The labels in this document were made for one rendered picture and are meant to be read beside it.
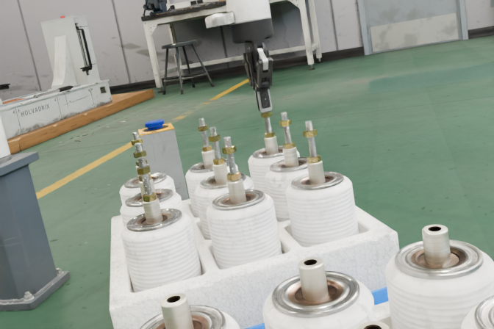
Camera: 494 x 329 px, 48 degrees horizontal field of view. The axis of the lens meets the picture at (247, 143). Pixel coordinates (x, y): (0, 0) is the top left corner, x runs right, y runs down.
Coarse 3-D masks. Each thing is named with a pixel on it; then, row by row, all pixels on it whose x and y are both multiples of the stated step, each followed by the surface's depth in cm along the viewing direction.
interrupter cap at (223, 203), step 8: (248, 192) 79; (256, 192) 79; (216, 200) 78; (224, 200) 78; (248, 200) 76; (256, 200) 75; (216, 208) 75; (224, 208) 74; (232, 208) 74; (240, 208) 74
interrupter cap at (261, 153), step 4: (264, 148) 105; (280, 148) 103; (256, 152) 104; (260, 152) 103; (264, 152) 103; (280, 152) 101; (256, 156) 100; (260, 156) 99; (264, 156) 99; (268, 156) 98; (272, 156) 98; (276, 156) 98
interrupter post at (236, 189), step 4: (240, 180) 76; (228, 184) 76; (232, 184) 76; (236, 184) 76; (240, 184) 76; (228, 188) 77; (232, 188) 76; (236, 188) 76; (240, 188) 76; (232, 192) 76; (236, 192) 76; (240, 192) 76; (244, 192) 77; (232, 196) 76; (236, 196) 76; (240, 196) 76; (244, 196) 77; (232, 200) 76; (236, 200) 76; (240, 200) 76; (244, 200) 77
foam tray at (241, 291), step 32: (192, 224) 93; (288, 224) 85; (288, 256) 73; (320, 256) 73; (352, 256) 74; (384, 256) 75; (128, 288) 72; (160, 288) 71; (192, 288) 70; (224, 288) 71; (256, 288) 72; (128, 320) 68; (256, 320) 72
